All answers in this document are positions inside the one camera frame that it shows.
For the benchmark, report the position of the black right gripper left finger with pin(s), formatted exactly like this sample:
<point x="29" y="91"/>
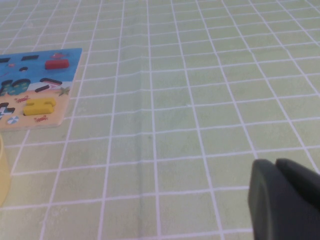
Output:
<point x="275" y="212"/>

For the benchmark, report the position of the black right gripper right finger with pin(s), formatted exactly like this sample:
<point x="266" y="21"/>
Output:
<point x="302" y="178"/>

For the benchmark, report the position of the yellow equals sign piece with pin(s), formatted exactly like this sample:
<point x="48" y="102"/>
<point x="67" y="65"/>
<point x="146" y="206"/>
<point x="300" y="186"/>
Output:
<point x="35" y="107"/>

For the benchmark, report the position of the red minus bar piece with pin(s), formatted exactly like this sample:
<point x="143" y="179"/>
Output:
<point x="56" y="64"/>

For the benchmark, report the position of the yellow bowl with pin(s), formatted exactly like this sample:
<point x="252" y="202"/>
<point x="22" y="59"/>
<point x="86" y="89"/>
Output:
<point x="3" y="175"/>

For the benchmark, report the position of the blue beach puzzle board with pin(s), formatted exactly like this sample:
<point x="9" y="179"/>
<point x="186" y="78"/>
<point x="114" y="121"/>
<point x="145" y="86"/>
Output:
<point x="37" y="72"/>

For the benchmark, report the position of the green grid tablecloth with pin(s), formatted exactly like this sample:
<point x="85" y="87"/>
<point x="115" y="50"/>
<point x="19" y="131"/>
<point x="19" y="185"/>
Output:
<point x="187" y="112"/>

